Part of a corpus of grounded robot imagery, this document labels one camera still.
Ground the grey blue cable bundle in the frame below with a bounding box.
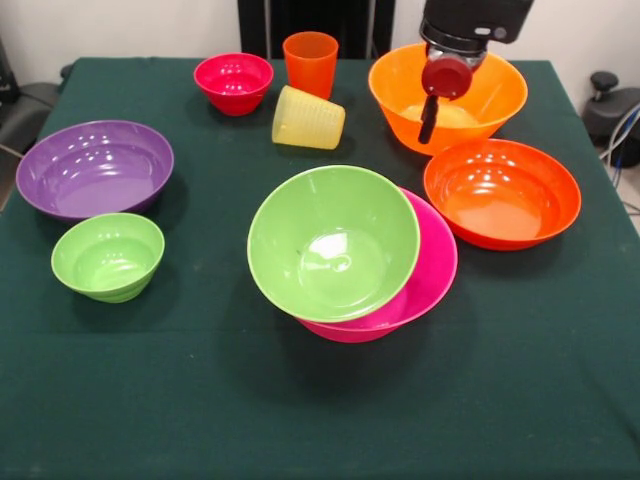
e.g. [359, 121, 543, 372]
[599, 102, 640, 171]

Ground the orange bowl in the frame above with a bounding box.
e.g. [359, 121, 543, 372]
[423, 138, 583, 251]

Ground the black round equipment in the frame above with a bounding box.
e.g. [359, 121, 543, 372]
[582, 71, 640, 147]

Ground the small green bowl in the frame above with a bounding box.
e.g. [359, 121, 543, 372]
[50, 212, 166, 304]

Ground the red bowl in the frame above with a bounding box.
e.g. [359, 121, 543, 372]
[193, 52, 275, 117]

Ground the yellow cup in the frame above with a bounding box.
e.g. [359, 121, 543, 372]
[271, 84, 347, 151]

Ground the dark grey chair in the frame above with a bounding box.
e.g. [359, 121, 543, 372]
[0, 34, 74, 156]

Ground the purple bowl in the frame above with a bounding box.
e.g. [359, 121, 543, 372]
[15, 119, 175, 224]

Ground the large green bowl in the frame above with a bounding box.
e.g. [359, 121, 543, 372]
[246, 164, 421, 324]

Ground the yellow bowl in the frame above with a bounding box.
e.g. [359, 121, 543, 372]
[368, 42, 529, 157]

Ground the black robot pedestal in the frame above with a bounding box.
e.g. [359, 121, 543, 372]
[237, 0, 397, 61]

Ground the orange cup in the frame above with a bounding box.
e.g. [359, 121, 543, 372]
[282, 31, 340, 101]

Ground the dark green tablecloth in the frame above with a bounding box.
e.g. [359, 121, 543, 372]
[0, 57, 640, 480]

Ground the pink bowl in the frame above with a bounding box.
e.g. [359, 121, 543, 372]
[294, 187, 459, 344]

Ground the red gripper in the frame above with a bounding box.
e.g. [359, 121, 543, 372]
[417, 54, 474, 145]

